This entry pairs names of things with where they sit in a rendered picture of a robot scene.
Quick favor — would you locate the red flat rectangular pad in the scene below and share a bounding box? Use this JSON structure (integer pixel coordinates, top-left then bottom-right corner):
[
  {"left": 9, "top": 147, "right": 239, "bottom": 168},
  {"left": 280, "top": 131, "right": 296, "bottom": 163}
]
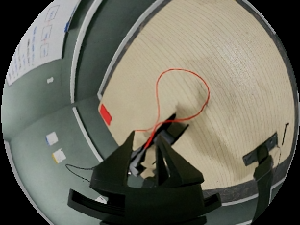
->
[{"left": 100, "top": 104, "right": 112, "bottom": 126}]

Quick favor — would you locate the black disc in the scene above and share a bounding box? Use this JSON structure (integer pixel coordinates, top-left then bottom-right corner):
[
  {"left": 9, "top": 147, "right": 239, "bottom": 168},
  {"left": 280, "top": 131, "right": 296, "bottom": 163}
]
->
[{"left": 139, "top": 113, "right": 189, "bottom": 153}]

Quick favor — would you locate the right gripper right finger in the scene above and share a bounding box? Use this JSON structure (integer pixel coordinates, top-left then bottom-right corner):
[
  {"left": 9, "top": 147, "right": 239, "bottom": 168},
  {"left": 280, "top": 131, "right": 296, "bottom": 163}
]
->
[{"left": 156, "top": 134, "right": 205, "bottom": 188}]

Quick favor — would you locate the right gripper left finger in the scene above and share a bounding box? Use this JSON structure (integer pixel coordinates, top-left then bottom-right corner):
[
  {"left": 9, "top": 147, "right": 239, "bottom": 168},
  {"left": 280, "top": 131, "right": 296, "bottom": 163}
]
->
[{"left": 91, "top": 131, "right": 135, "bottom": 187}]

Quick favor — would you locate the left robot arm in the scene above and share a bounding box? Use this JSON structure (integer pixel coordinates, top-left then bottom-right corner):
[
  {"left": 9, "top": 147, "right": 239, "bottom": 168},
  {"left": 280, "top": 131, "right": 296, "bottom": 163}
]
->
[{"left": 142, "top": 166, "right": 170, "bottom": 188}]

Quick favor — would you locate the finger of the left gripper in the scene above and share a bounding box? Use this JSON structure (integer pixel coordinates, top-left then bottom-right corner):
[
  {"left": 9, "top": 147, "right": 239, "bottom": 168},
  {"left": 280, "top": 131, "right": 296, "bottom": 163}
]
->
[
  {"left": 132, "top": 144, "right": 149, "bottom": 167},
  {"left": 132, "top": 144, "right": 144, "bottom": 158}
]

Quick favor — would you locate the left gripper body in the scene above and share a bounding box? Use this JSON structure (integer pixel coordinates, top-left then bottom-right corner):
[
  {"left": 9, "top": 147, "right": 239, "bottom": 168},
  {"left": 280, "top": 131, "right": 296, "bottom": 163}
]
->
[{"left": 128, "top": 157, "right": 146, "bottom": 177}]

